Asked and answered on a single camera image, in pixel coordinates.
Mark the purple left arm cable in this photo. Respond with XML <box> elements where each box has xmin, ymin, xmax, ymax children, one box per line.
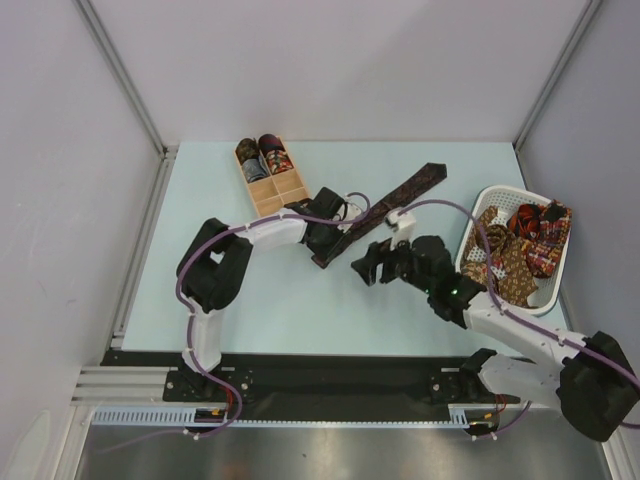
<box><xmin>172</xmin><ymin>191</ymin><xmax>374</xmax><ymax>454</ymax></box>

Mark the wooden compartment box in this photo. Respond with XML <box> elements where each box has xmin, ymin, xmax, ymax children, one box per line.
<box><xmin>234</xmin><ymin>136</ymin><xmax>311</xmax><ymax>217</ymax></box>

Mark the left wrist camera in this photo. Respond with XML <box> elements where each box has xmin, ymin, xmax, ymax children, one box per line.
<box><xmin>333</xmin><ymin>201</ymin><xmax>367</xmax><ymax>232</ymax></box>

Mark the white teal plastic basket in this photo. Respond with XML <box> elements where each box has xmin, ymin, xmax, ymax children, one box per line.
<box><xmin>455</xmin><ymin>185</ymin><xmax>570</xmax><ymax>316</ymax></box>

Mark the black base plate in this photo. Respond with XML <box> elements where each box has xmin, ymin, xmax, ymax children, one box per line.
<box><xmin>102</xmin><ymin>349</ymin><xmax>524</xmax><ymax>421</ymax></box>

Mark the orange black tie in basket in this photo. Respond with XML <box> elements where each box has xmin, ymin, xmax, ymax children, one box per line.
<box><xmin>507</xmin><ymin>203</ymin><xmax>544</xmax><ymax>241</ymax></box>

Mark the dark paisley tie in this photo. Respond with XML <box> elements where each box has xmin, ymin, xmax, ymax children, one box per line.
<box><xmin>308</xmin><ymin>163</ymin><xmax>448</xmax><ymax>269</ymax></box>

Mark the grey blue rolled tie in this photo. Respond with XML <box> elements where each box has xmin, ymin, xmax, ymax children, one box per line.
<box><xmin>241</xmin><ymin>157</ymin><xmax>269</xmax><ymax>184</ymax></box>

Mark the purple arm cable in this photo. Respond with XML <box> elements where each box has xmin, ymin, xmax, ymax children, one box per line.
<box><xmin>172</xmin><ymin>191</ymin><xmax>374</xmax><ymax>454</ymax></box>
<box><xmin>387</xmin><ymin>199</ymin><xmax>640</xmax><ymax>441</ymax></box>

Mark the navy red rolled tie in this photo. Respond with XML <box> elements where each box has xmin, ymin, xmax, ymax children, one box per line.
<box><xmin>258</xmin><ymin>134</ymin><xmax>286</xmax><ymax>156</ymax></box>

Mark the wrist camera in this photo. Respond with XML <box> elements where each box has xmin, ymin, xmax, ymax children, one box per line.
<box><xmin>385</xmin><ymin>209</ymin><xmax>416</xmax><ymax>250</ymax></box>
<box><xmin>333</xmin><ymin>201</ymin><xmax>367</xmax><ymax>232</ymax></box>

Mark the white cable duct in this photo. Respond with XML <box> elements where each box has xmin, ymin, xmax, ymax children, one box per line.
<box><xmin>91</xmin><ymin>406</ymin><xmax>498</xmax><ymax>430</ymax></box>

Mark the aluminium frame rail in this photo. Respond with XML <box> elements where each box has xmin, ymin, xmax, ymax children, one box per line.
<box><xmin>74</xmin><ymin>0</ymin><xmax>176</xmax><ymax>161</ymax></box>

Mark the brown rolled tie in box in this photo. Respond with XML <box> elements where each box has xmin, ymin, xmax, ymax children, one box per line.
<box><xmin>235</xmin><ymin>138</ymin><xmax>260</xmax><ymax>164</ymax></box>

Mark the red black rolled tie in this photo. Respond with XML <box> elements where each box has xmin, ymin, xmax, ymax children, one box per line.
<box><xmin>265</xmin><ymin>149</ymin><xmax>294</xmax><ymax>175</ymax></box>

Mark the brown patterned tie in basket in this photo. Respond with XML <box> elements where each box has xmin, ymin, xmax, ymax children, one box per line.
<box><xmin>460</xmin><ymin>206</ymin><xmax>538</xmax><ymax>308</ymax></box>

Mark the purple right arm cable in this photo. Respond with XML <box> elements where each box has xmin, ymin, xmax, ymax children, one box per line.
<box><xmin>387</xmin><ymin>199</ymin><xmax>640</xmax><ymax>441</ymax></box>

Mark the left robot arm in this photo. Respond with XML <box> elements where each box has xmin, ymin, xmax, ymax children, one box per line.
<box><xmin>175</xmin><ymin>188</ymin><xmax>370</xmax><ymax>400</ymax></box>

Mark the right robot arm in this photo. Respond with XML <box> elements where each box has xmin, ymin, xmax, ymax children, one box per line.
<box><xmin>351</xmin><ymin>236</ymin><xmax>639</xmax><ymax>442</ymax></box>

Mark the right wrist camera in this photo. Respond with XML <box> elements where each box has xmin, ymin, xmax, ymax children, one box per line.
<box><xmin>385</xmin><ymin>209</ymin><xmax>416</xmax><ymax>250</ymax></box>

